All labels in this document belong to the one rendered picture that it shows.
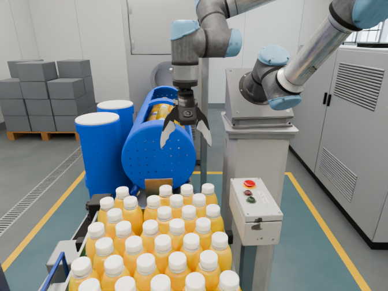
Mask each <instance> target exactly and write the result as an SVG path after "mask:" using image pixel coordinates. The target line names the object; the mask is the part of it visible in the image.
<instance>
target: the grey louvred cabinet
mask: <svg viewBox="0 0 388 291"><path fill-rule="evenodd" d="M300 96H301V99H302V100H301V102H300V103H299V104H298V105H297V106H295V107H292V110H293V114H294V117H293V118H290V119H289V122H291V124H293V125H294V126H295V127H296V128H297V129H298V130H299V133H298V134H295V136H294V139H290V140H289V149H290V150H291V152H292V153H293V154H294V155H295V157H296V158H297V159H298V160H299V161H300V163H301V164H302V165H303V166H304V167H305V169H306V170H307V171H308V172H309V174H310V175H311V176H312V177H313V179H314V180H315V181H316V182H317V183H318V185H319V186H320V187H321V188H322V189H323V191H324V192H325V193H326V195H327V196H328V197H329V198H330V199H331V201H332V202H333V203H334V204H335V205H336V207H337V208H338V209H339V210H340V211H341V213H342V214H343V215H344V217H345V218H346V219H347V220H348V221H349V223H350V224H351V225H352V226H353V227H354V229H355V230H356V231H357V232H358V234H359V235H360V236H361V237H362V239H363V240H364V241H365V242H366V243H367V245H368V246H369V247H370V248H371V249H376V250H388V48H366V47H357V46H351V45H340V46H339V48H337V49H336V50H335V52H333V53H332V55H331V56H330V57H329V58H328V59H327V60H326V61H325V62H324V63H323V64H322V65H321V66H320V68H319V69H318V70H317V71H316V72H315V73H314V74H313V75H312V76H311V77H310V78H309V79H308V80H307V81H306V87H305V89H304V90H303V91H302V92H301V93H300Z"/></svg>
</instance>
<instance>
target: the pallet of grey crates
mask: <svg viewBox="0 0 388 291"><path fill-rule="evenodd" d="M7 63H8V67H9V71H10V75H11V78H9V79H4V80H0V107H1V110H2V114H3V117H4V120H5V124H6V128H7V132H6V133H7V136H8V139H9V140H16V139H18V138H19V137H21V136H23V135H25V134H27V133H41V136H42V140H50V139H51V138H53V137H54V136H56V135H57V134H59V133H75V136H76V140H80V136H79V134H78V133H77V132H76V127H75V119H76V118H77V117H79V116H81V115H84V114H89V113H97V109H96V103H95V94H94V85H93V80H92V73H91V65H90V61H89V59H66V60H61V61H57V67H58V73H59V75H57V69H56V65H55V61H44V60H43V59H19V60H14V61H7Z"/></svg>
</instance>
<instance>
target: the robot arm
mask: <svg viewBox="0 0 388 291"><path fill-rule="evenodd" d="M274 1H276V0H195V9H196V15H197V16H198V19H199V22H198V21H197V20H175V21H173V22H172V24H171V35H170V41H171V67H172V68H170V69H169V71H170V72H172V79H173V86H175V87H179V90H178V91H177V98H178V99H173V106H174V107H173V109H172V110H171V112H170V113H169V114H167V116H166V118H165V120H164V124H163V129H162V134H161V142H160V144H161V148H163V146H164V145H165V144H166V140H167V139H168V138H169V135H170V134H171V132H174V130H175V129H176V125H175V123H174V120H176V121H177V122H179V123H180V125H181V126H184V125H196V128H197V129H198V131H200V132H201V133H202V134H203V137H204V138H205V139H206V142H207V144H208V145H209V146H210V147H211V144H212V139H211V133H210V128H209V125H208V121H207V118H206V116H205V115H204V113H202V112H201V110H200V109H199V107H198V102H197V100H196V99H195V98H194V93H193V90H192V89H191V87H195V86H198V79H199V58H225V57H235V56H237V55H238V54H239V52H240V50H241V47H242V42H243V40H242V35H241V32H240V31H239V30H237V29H233V28H231V29H229V26H228V24H227V21H226V19H228V18H231V17H234V16H236V15H239V14H241V13H244V12H247V11H249V10H252V9H255V8H258V7H260V6H263V5H266V4H268V3H271V2H274ZM328 11H329V15H328V16H327V17H326V18H325V20H324V21H323V22H322V23H321V25H320V26H319V27H318V28H317V30H316V31H315V32H314V33H313V35H312V36H311V37H310V38H309V39H308V41H307V42H306V44H305V45H304V46H303V47H302V49H301V50H300V51H299V52H298V53H297V55H296V56H295V57H294V58H293V60H292V61H291V62H290V64H289V65H288V66H287V63H288V62H289V57H290V56H289V53H288V51H287V50H286V49H285V48H283V47H280V46H277V45H268V46H265V47H263V48H262V49H261V51H260V53H259V54H258V58H257V60H256V62H255V65H254V67H253V70H252V72H251V73H250V74H249V75H248V76H247V77H246V78H245V80H244V83H243V89H244V91H245V93H246V94H247V95H248V96H249V97H250V98H252V99H254V100H258V101H265V100H268V103H269V105H270V107H271V108H272V109H273V110H278V111H280V110H286V109H290V108H292V107H295V106H297V105H298V104H299V103H300V102H301V100H302V99H301V96H300V93H301V92H302V91H303V90H304V89H305V87H306V81H307V80H308V79H309V78H310V77H311V76H312V75H313V74H314V73H315V72H316V71H317V70H318V69H319V68H320V66H321V65H322V64H323V63H324V62H325V61H326V60H327V59H328V58H329V57H330V56H331V55H332V53H333V52H335V50H336V49H337V48H339V46H340V45H341V44H343V42H344V41H345V40H346V39H347V38H348V37H349V36H350V35H351V34H352V33H353V32H360V31H362V30H364V29H370V28H373V27H375V26H377V25H378V24H379V23H380V22H384V21H385V20H386V19H388V0H332V2H331V3H330V4H329V6H328ZM199 23H200V26H201V28H200V27H199Z"/></svg>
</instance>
